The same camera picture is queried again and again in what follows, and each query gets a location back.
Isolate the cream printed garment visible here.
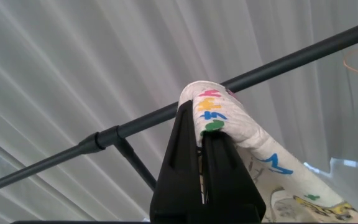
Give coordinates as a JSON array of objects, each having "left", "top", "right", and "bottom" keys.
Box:
[{"left": 178, "top": 80, "right": 358, "bottom": 223}]

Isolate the black clothes rack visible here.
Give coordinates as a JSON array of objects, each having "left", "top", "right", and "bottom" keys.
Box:
[{"left": 0, "top": 17, "right": 358, "bottom": 197}]

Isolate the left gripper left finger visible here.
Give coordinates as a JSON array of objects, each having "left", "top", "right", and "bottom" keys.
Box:
[{"left": 150, "top": 100, "right": 204, "bottom": 222}]

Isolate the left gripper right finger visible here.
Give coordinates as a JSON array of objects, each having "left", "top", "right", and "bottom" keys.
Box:
[{"left": 202, "top": 131, "right": 266, "bottom": 222}]

